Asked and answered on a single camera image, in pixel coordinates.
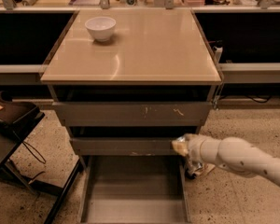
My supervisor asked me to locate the grey middle drawer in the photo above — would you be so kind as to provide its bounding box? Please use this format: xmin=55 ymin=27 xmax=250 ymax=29
xmin=70 ymin=137 xmax=177 ymax=156

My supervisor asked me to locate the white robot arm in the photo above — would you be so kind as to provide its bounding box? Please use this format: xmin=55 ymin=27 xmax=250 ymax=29
xmin=172 ymin=133 xmax=280 ymax=187

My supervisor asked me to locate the beige counter top cabinet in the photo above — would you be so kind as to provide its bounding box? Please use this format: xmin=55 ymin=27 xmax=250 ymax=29
xmin=41 ymin=7 xmax=221 ymax=85

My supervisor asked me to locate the white ceramic bowl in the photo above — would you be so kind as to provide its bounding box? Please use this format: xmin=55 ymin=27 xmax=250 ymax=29
xmin=85 ymin=16 xmax=117 ymax=41

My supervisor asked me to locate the white bottle behind counter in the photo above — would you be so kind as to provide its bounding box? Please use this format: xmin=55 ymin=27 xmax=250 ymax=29
xmin=213 ymin=40 xmax=223 ymax=62

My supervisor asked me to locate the black side cart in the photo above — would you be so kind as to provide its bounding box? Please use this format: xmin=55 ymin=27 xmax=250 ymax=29
xmin=0 ymin=91 xmax=81 ymax=224

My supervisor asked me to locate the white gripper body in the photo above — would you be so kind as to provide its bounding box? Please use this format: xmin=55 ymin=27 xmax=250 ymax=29
xmin=185 ymin=133 xmax=208 ymax=163

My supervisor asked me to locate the black cable on floor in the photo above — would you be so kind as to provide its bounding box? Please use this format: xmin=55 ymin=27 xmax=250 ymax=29
xmin=21 ymin=141 xmax=47 ymax=176

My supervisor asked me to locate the grey open bottom drawer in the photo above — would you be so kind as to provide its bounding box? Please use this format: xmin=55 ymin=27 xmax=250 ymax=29
xmin=77 ymin=155 xmax=192 ymax=224

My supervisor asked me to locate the grey top drawer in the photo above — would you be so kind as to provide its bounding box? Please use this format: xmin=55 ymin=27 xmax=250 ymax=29
xmin=53 ymin=102 xmax=211 ymax=127

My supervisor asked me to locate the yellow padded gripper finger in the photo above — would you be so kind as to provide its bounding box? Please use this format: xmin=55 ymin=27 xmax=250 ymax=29
xmin=172 ymin=140 xmax=189 ymax=157

